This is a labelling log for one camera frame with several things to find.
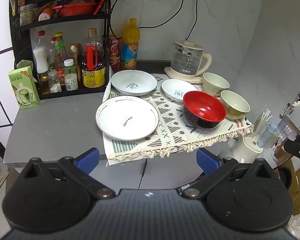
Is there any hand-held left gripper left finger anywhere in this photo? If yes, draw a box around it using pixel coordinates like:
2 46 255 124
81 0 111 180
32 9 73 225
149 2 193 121
22 147 115 200

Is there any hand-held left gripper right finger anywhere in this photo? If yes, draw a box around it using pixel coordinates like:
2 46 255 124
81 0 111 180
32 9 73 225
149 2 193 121
181 148 278 200

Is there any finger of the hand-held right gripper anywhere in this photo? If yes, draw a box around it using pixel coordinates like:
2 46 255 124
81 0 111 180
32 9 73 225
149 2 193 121
284 129 300 167

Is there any red and black bowl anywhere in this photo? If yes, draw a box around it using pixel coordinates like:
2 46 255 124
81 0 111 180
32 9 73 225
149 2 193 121
183 91 227 130

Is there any cream ceramic bowl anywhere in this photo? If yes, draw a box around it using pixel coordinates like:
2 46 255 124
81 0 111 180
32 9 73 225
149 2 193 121
220 90 251 120
202 72 230 97

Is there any large white blue-rimmed plate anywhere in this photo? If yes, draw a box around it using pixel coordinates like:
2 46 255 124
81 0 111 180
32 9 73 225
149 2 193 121
111 70 158 96

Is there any light blue bottle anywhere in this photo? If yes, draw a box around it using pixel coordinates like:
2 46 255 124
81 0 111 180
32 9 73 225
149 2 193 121
256 115 290 148

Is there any white cylindrical holder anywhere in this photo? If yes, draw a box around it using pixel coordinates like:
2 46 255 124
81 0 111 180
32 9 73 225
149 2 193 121
230 135 264 163

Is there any patterned fringed table mat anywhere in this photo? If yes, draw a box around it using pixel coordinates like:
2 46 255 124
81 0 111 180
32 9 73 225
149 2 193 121
102 74 254 166

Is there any bundle of white sticks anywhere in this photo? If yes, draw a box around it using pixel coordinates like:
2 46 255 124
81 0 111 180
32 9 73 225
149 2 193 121
252 105 273 138

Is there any large white brown-rimmed plate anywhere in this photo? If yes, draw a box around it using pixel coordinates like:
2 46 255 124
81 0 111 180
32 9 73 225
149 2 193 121
95 95 160 141

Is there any clear plastic bag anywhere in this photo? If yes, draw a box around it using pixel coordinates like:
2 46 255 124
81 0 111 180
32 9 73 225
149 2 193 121
286 211 300 240

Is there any small white blue-rimmed plate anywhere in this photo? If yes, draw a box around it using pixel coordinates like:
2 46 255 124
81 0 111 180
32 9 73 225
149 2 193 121
161 79 199 103

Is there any small glass jar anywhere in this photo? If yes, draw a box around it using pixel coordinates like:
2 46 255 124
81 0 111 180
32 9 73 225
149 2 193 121
48 70 62 93

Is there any large soy sauce bottle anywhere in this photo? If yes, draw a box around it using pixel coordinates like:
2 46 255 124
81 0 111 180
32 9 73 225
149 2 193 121
81 29 107 88

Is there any cream kettle base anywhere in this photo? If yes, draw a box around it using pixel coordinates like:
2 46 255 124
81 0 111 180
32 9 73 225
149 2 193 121
164 67 203 84

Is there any green carton box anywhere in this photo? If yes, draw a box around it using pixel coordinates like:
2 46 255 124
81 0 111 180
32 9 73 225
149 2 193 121
8 66 40 110

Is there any glass electric kettle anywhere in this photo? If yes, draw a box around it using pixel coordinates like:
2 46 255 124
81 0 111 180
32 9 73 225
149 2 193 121
170 40 212 77

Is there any brown seasoning bottle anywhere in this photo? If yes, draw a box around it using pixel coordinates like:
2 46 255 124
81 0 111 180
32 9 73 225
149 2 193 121
69 43 83 78

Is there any sauce bottle yellow cap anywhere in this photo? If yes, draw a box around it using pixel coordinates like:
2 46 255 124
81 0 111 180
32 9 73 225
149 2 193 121
54 32 68 85

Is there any white cup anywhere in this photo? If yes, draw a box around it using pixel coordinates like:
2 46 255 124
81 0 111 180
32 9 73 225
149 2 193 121
16 59 38 83

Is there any orange juice bottle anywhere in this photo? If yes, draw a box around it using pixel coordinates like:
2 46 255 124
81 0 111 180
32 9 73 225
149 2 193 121
120 18 140 70

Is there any black metal shelf rack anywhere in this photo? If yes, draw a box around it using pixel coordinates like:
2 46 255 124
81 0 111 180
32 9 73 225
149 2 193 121
9 0 113 100

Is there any orange bottle white cap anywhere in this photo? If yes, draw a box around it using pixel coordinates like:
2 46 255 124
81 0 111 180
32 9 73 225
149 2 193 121
38 8 55 22

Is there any red plastic tray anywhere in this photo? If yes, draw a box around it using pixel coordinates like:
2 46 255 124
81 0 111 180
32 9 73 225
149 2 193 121
52 0 98 17

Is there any black power cable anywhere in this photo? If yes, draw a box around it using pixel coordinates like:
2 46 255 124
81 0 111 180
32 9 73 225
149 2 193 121
184 0 202 42
138 0 188 28

